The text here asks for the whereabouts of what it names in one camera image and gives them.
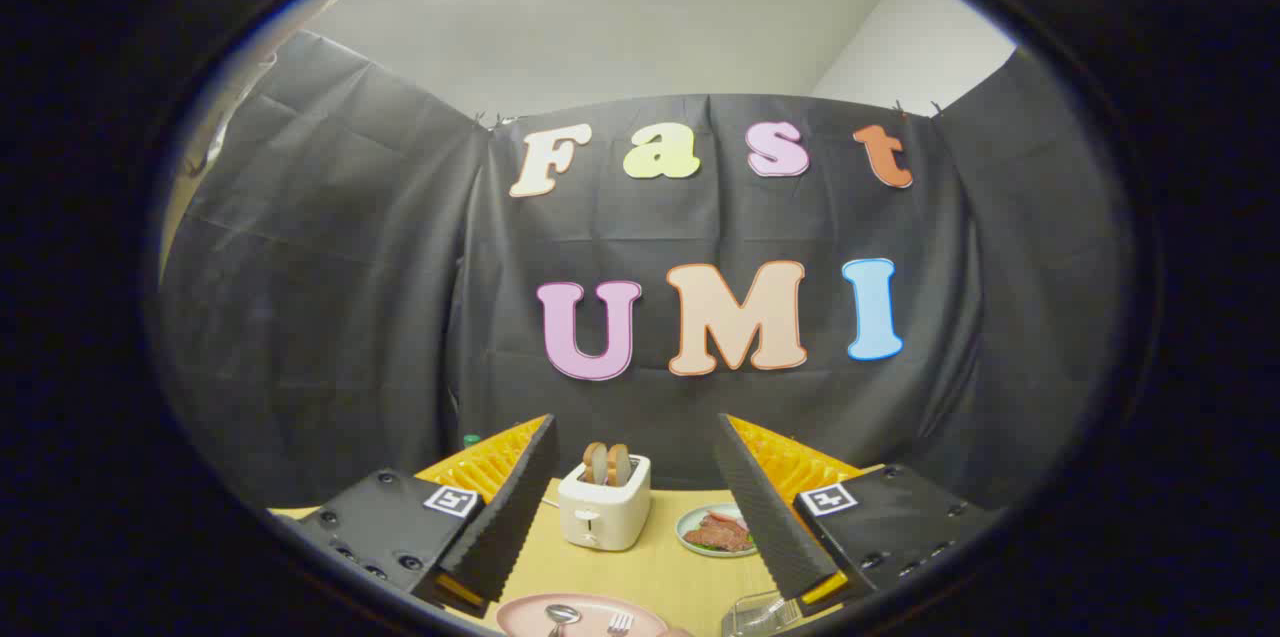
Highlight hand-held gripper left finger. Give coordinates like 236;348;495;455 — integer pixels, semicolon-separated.
275;414;561;618

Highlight cream white toaster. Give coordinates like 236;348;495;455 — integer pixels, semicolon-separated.
558;454;652;552

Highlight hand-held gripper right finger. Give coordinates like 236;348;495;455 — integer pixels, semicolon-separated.
713;414;1001;618

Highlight pink round plate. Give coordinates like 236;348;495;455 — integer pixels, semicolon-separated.
496;593;671;637

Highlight brown meat slices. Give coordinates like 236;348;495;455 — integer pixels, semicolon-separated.
684;514;751;553

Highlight metal wire basket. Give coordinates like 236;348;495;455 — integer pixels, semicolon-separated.
722;590;801;637

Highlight pale green oval plate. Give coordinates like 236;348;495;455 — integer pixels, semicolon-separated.
676;503;758;558

